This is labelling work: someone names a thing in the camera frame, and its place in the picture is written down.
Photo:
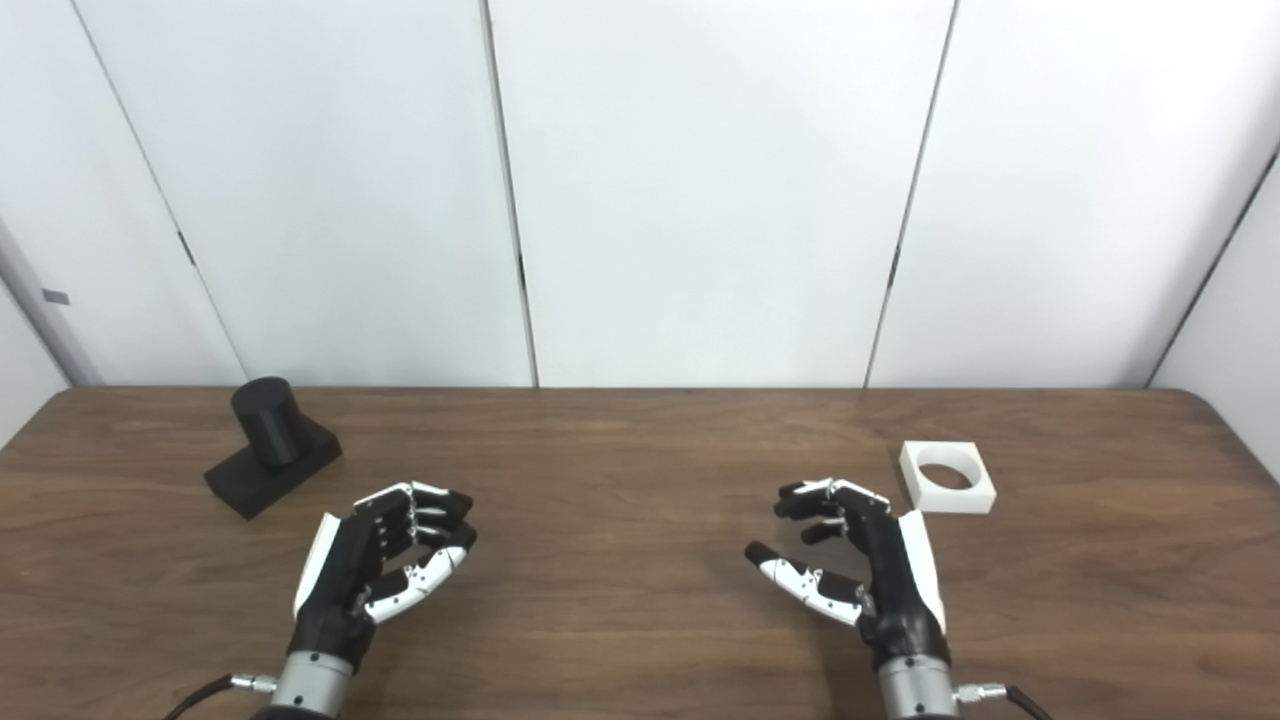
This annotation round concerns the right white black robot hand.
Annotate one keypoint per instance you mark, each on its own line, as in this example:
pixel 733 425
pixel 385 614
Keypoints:
pixel 895 590

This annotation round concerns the black panel seam clip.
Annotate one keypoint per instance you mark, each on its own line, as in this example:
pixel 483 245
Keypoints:
pixel 186 248

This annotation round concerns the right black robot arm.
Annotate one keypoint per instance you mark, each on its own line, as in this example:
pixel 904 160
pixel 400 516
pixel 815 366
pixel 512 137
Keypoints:
pixel 915 692

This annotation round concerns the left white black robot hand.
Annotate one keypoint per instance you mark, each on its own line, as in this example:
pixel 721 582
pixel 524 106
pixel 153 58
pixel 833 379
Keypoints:
pixel 340 575

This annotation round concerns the grey partition post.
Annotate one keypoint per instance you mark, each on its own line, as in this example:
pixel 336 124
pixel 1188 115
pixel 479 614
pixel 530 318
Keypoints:
pixel 40 310

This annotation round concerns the white square piece with hole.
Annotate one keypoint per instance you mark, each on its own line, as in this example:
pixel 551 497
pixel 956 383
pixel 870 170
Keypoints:
pixel 960 498

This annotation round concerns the black peg with square base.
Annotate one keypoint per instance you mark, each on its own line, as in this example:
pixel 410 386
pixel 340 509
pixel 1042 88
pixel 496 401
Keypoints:
pixel 268 425

